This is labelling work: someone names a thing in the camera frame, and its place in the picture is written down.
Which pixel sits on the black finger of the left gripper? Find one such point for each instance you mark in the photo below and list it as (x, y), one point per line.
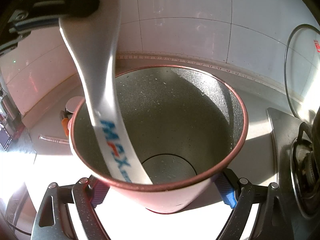
(38, 14)

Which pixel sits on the red utensil holder cup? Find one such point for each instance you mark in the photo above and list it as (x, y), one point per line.
(185, 126)

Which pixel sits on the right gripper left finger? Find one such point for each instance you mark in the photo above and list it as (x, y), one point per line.
(53, 219)

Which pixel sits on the glass pot lid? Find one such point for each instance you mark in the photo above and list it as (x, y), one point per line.
(301, 72)

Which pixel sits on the pink chopstick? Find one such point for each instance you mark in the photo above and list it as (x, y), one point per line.
(54, 139)

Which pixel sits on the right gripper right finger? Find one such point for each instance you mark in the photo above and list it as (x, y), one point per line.
(272, 220)

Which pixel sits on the pink round lid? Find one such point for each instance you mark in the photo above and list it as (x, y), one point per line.
(72, 104)

